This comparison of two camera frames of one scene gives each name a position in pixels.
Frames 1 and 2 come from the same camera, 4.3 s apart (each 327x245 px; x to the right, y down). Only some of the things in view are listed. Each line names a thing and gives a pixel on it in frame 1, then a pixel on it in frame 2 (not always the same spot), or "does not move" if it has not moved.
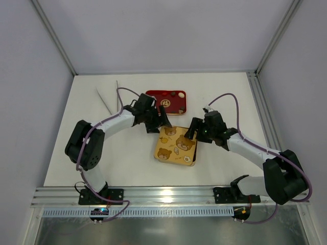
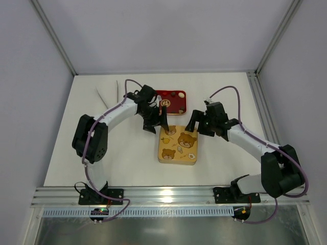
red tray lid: x=173 y=101 does not move
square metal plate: x=171 y=147 does not move
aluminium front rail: x=150 y=197 does not move
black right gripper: x=199 y=131 → x=202 y=124
